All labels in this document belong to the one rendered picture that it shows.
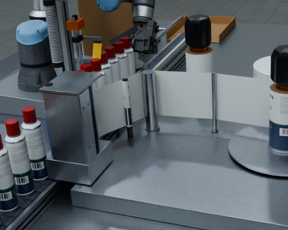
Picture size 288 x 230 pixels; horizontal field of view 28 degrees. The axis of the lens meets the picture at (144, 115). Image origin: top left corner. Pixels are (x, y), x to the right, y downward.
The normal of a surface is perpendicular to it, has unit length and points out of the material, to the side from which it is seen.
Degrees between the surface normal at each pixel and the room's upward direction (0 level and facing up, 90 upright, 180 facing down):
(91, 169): 90
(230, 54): 0
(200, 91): 90
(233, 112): 90
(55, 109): 90
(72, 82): 0
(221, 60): 0
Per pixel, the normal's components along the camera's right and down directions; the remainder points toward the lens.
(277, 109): -0.65, 0.36
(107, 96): 0.63, 0.29
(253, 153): -0.07, -0.90
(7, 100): -0.40, 0.41
